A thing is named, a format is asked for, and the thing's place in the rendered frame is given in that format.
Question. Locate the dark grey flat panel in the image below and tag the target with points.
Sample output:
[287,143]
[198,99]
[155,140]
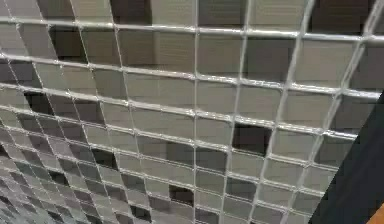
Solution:
[360,180]

